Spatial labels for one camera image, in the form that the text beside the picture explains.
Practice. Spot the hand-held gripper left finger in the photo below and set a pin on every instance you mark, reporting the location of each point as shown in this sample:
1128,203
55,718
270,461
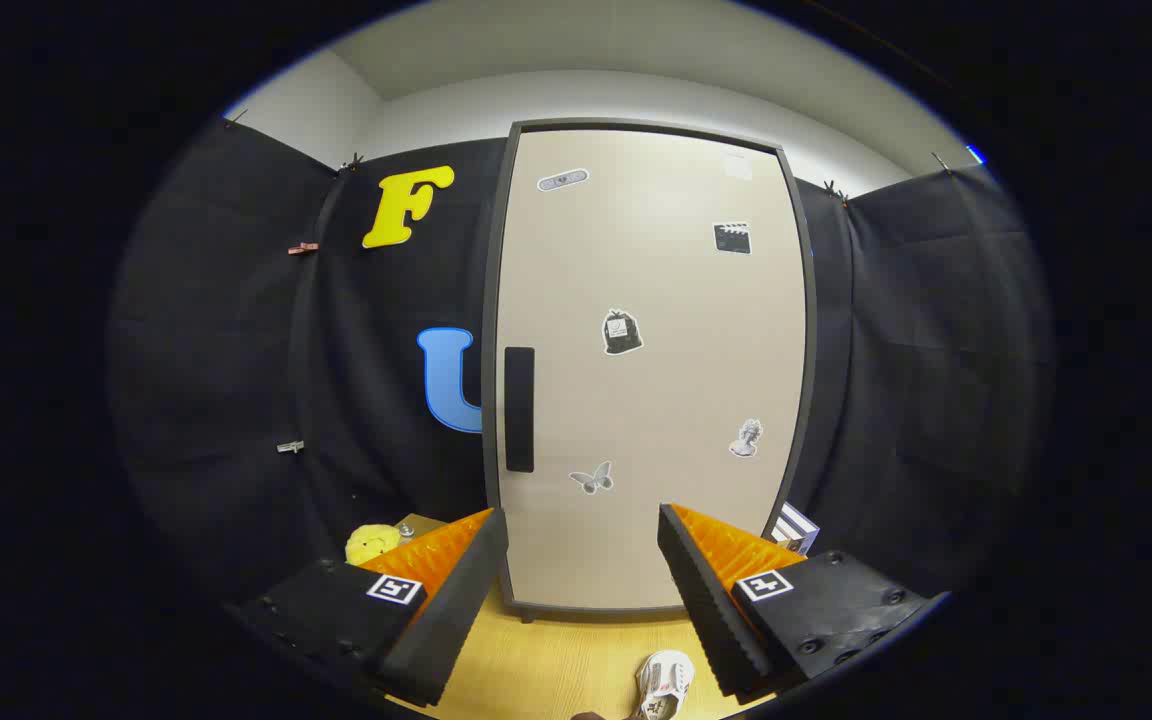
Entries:
461,600

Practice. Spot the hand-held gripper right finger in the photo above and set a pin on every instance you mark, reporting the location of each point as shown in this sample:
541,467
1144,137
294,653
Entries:
711,610

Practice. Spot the white shoe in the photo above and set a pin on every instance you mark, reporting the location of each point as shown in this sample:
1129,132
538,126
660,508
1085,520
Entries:
664,675

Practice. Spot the yellow pineapple plush toy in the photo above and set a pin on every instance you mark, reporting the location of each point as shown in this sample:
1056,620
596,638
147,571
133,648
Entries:
371,543

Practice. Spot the white spine book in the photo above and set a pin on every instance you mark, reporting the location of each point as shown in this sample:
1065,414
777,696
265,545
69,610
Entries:
784,530

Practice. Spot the black backdrop cloth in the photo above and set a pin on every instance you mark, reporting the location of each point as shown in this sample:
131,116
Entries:
226,350

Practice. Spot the brown clip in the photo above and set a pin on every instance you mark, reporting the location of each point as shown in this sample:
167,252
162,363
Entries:
303,247

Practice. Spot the dark clip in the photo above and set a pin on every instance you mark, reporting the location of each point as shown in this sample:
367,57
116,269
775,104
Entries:
834,192
351,162

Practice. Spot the grey cabinet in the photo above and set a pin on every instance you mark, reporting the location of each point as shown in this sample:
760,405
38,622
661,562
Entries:
636,124

